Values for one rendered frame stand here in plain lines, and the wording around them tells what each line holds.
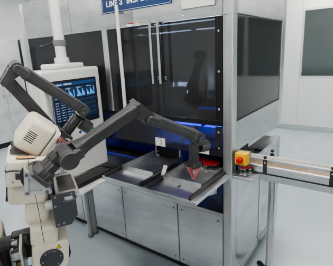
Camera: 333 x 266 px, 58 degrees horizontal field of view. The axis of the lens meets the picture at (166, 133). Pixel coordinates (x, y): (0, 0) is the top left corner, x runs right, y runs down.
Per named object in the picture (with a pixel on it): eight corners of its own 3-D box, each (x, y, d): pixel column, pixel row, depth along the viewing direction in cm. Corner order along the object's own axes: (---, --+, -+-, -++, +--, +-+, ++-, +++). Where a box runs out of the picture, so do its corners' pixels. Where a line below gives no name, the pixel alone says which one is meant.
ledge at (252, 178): (241, 170, 193) (241, 168, 192) (261, 174, 185) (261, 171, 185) (232, 178, 182) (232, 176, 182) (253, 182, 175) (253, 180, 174)
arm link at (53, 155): (43, 157, 120) (47, 163, 116) (63, 139, 121) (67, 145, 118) (59, 169, 126) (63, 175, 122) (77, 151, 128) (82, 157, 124)
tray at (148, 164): (154, 154, 227) (153, 150, 226) (183, 160, 212) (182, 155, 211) (122, 169, 200) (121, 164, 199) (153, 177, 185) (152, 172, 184)
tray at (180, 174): (192, 162, 207) (192, 157, 206) (227, 169, 192) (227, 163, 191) (163, 180, 181) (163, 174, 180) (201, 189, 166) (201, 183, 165)
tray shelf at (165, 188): (149, 155, 230) (148, 153, 229) (234, 173, 189) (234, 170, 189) (101, 178, 193) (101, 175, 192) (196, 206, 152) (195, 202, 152)
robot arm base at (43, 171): (28, 165, 122) (29, 175, 111) (44, 151, 123) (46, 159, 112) (45, 178, 125) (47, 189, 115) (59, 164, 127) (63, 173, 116)
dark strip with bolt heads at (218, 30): (215, 153, 186) (214, 17, 165) (222, 154, 183) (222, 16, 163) (215, 154, 185) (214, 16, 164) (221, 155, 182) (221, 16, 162)
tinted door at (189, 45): (165, 115, 203) (160, 22, 188) (223, 121, 178) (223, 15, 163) (164, 115, 203) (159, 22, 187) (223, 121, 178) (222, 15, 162)
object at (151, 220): (118, 180, 402) (112, 115, 379) (276, 225, 282) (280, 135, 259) (52, 214, 324) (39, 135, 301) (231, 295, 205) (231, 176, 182)
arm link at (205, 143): (190, 130, 165) (200, 136, 159) (205, 128, 172) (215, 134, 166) (185, 149, 169) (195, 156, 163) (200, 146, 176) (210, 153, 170)
